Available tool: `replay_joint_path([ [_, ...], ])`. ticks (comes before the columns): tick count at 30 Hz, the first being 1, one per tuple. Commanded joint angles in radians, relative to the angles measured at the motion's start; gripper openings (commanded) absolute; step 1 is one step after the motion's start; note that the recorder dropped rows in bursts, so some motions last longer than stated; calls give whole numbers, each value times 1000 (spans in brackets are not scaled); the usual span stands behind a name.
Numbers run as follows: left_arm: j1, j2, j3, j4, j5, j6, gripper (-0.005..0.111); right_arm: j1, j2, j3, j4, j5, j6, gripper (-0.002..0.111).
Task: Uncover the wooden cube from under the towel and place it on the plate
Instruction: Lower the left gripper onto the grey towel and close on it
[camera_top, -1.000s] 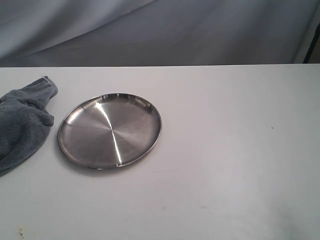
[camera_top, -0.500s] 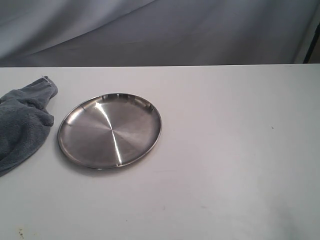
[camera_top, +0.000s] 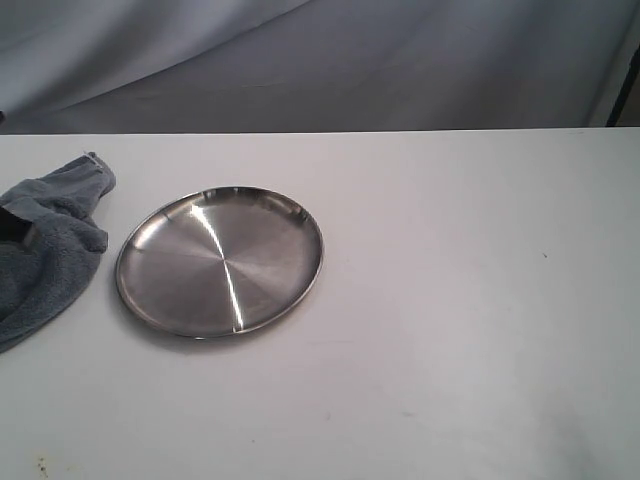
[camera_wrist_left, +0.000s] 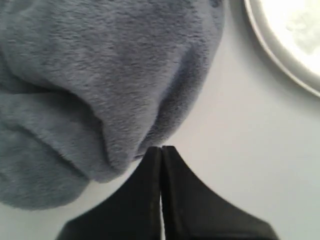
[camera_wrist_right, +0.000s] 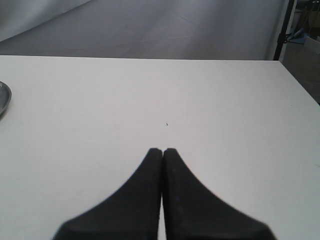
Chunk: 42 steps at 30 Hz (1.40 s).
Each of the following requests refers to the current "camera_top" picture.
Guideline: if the grey-blue fleece towel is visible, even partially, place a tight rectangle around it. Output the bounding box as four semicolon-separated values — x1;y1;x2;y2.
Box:
1;152;116;352

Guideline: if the grey backdrop curtain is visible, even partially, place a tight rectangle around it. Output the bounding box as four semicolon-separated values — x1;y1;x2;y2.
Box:
1;1;639;134

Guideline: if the round stainless steel plate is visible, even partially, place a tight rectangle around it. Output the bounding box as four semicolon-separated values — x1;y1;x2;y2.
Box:
114;186;324;339

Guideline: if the black metal frame post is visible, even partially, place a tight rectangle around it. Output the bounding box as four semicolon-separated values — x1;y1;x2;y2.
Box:
605;33;639;127

